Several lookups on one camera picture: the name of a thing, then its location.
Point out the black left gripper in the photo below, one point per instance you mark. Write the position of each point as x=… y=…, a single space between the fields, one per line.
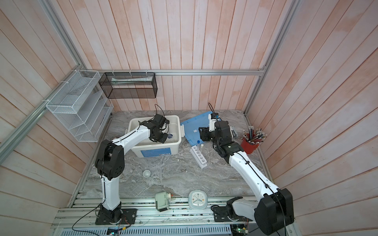
x=163 y=139

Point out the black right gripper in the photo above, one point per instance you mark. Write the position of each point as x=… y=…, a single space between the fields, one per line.
x=204 y=133

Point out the blue plastic bin lid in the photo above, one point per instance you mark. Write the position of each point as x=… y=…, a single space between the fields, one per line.
x=192 y=125

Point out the white plastic storage bin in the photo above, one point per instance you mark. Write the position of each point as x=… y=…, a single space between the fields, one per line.
x=148 y=148

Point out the small white dish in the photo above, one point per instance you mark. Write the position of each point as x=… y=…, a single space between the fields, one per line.
x=146 y=173

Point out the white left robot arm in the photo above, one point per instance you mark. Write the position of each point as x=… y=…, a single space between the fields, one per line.
x=110 y=163

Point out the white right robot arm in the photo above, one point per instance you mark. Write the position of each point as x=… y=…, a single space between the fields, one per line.
x=273 y=209

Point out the white test tube rack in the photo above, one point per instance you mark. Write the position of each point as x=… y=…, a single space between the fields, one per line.
x=199 y=157

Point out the red pencil cup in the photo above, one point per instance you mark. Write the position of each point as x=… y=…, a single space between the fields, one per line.
x=252 y=138

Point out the white analog alarm clock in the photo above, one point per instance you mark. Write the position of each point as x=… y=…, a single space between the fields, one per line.
x=198 y=200

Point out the white green timer device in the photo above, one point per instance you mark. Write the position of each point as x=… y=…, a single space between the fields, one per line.
x=162 y=200

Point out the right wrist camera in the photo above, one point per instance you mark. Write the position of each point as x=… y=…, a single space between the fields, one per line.
x=215 y=116

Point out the black mesh wall basket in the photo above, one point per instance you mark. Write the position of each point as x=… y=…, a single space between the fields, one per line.
x=129 y=85

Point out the white mesh wall shelf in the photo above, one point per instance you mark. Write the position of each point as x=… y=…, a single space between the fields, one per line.
x=81 y=110

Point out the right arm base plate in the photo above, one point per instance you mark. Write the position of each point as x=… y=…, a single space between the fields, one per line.
x=225 y=214

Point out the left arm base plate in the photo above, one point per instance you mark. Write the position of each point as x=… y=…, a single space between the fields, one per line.
x=124 y=216

